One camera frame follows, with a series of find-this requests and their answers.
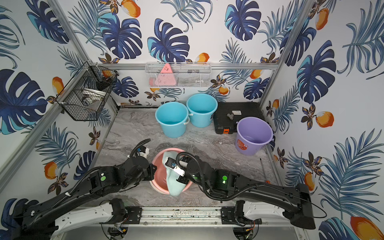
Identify pink triangle item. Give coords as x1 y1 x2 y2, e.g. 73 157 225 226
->
154 63 177 87

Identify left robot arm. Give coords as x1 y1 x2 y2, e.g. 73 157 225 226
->
1 139 157 240

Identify black tool case orange latches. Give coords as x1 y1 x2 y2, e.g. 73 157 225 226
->
213 102 265 135

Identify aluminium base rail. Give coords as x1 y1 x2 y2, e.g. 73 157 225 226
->
58 205 304 227

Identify purple plastic bucket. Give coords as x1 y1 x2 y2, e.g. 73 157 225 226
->
235 117 274 156

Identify silver metal pipe fitting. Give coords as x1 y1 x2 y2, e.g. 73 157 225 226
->
227 113 234 121

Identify pink plastic bucket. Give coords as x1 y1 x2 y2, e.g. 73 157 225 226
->
151 148 193 195

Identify clear wall shelf basket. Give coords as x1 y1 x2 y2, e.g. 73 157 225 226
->
145 62 212 88

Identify light teal cloth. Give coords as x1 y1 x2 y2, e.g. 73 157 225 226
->
162 151 187 197

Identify black wire basket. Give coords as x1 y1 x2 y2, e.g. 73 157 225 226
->
55 62 119 122

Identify teal plastic bucket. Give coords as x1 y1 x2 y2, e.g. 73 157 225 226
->
155 102 190 138

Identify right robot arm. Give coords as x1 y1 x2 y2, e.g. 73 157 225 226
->
175 152 317 230

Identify teal bucket with label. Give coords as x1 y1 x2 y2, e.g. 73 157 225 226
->
186 94 218 128

